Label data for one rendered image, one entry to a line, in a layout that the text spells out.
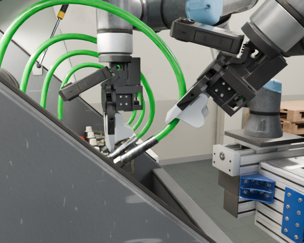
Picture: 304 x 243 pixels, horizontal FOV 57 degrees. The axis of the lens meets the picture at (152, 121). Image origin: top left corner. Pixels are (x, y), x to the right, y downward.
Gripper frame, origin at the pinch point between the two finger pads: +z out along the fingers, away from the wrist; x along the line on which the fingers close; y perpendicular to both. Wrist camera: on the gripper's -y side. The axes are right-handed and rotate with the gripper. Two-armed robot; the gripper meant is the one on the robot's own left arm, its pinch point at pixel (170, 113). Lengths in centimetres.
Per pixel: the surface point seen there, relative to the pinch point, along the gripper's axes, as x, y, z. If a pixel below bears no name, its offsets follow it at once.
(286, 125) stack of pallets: 291, 127, 53
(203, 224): 3.6, 23.8, 16.9
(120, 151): 9.6, -1.6, 22.3
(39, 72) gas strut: 21, -35, 31
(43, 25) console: 29, -45, 22
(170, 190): 19.0, 17.3, 28.1
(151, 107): 17.0, -3.3, 11.0
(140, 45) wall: 287, -68, 103
